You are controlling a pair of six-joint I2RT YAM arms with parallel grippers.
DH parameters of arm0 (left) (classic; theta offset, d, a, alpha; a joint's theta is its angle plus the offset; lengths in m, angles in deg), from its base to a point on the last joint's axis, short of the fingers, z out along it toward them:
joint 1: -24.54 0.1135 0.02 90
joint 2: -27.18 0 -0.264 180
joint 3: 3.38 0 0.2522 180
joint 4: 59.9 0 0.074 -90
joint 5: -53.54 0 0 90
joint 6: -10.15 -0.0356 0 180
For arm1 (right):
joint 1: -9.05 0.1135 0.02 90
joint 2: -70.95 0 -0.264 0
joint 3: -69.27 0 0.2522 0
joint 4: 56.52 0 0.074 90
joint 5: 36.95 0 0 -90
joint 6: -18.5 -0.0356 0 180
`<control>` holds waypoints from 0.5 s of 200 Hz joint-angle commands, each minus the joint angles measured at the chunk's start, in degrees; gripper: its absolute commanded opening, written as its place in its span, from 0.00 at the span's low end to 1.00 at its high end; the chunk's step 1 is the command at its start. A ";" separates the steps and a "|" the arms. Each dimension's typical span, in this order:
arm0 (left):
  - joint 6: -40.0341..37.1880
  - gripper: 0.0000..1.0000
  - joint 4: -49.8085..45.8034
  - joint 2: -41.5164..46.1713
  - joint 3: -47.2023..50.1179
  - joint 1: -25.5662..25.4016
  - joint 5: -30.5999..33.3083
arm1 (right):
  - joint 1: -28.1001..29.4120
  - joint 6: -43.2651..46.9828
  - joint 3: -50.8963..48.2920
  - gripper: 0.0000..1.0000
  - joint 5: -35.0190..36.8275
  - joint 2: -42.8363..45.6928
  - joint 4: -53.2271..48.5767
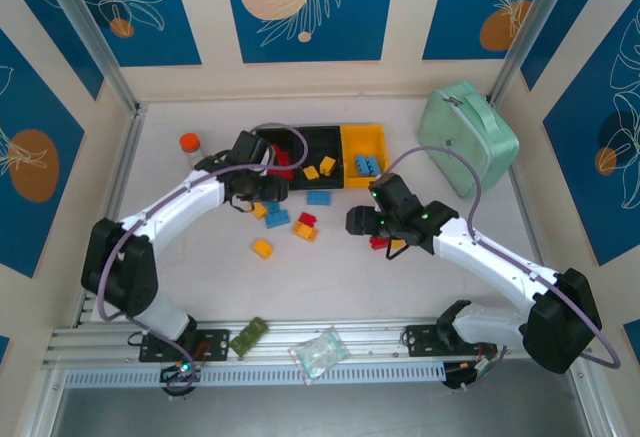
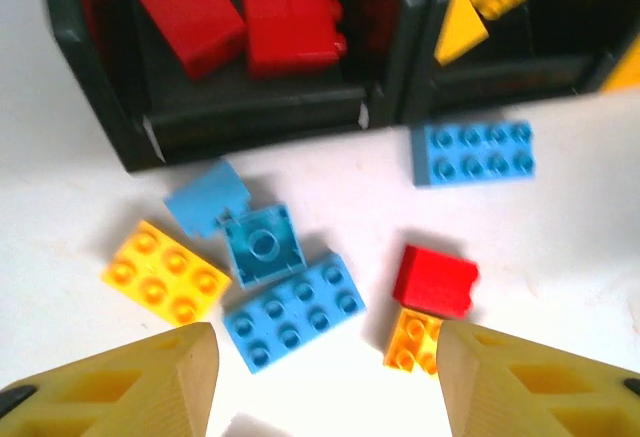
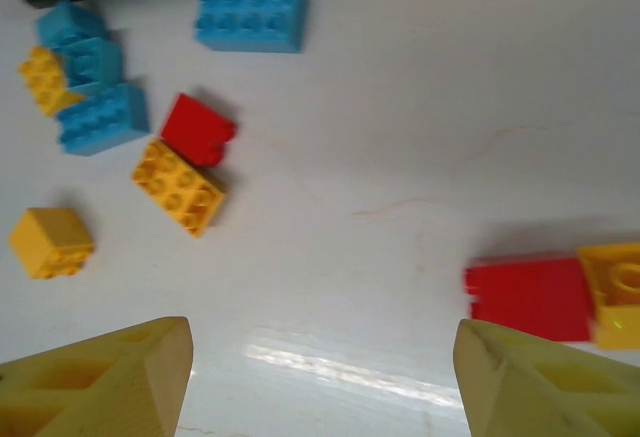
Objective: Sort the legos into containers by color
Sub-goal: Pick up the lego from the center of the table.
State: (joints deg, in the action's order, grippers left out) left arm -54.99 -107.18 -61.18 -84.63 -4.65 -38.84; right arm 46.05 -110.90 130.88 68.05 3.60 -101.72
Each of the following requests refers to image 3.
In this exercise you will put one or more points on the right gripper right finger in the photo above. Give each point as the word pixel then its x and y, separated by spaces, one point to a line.
pixel 540 392

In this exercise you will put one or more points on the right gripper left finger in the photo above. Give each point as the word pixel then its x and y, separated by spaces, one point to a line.
pixel 100 387

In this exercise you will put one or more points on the red lego brick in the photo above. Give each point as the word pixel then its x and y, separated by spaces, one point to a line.
pixel 530 297
pixel 197 127

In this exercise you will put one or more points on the wide yellow lego brick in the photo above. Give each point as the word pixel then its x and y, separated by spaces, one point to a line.
pixel 180 187

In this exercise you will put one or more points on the long blue lego brick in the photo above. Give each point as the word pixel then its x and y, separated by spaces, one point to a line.
pixel 102 119
pixel 250 17

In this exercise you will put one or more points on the small blue lego brick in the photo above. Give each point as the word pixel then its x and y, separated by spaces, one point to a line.
pixel 67 22
pixel 95 64

